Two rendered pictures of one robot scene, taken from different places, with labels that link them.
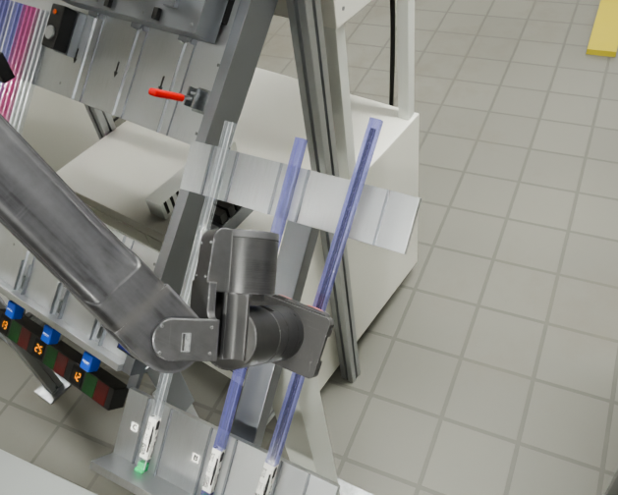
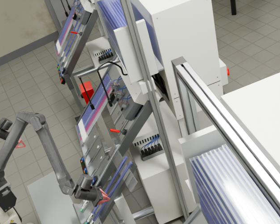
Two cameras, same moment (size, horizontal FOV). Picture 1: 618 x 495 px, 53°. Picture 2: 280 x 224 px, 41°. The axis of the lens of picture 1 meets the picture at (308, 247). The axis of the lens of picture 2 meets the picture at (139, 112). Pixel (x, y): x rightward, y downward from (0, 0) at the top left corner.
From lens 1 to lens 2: 1.54 m
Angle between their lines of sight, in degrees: 31
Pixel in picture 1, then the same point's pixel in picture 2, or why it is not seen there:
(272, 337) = (84, 196)
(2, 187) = (50, 158)
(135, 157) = not seen: hidden behind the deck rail
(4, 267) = (86, 147)
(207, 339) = (71, 191)
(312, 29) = (158, 123)
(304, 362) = (94, 203)
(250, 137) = (174, 129)
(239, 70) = (135, 129)
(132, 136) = not seen: hidden behind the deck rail
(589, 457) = not seen: outside the picture
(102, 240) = (62, 170)
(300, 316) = (97, 194)
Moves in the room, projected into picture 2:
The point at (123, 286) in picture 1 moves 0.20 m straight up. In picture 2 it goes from (62, 178) to (46, 152)
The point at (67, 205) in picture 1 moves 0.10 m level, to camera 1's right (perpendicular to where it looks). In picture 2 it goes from (58, 163) to (73, 168)
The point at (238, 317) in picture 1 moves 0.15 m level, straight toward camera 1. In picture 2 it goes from (79, 190) to (66, 215)
